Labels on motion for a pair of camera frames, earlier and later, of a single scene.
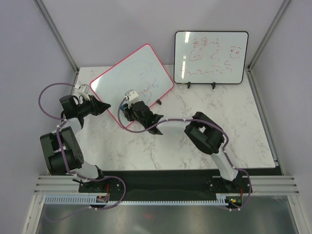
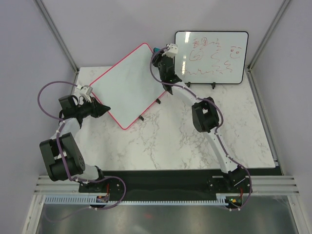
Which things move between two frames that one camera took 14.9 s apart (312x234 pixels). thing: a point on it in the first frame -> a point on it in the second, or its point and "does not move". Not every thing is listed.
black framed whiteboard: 210,57 does not move
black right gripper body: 131,116 -> 155,61
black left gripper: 93,105 does not move
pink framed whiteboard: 142,71 does not move
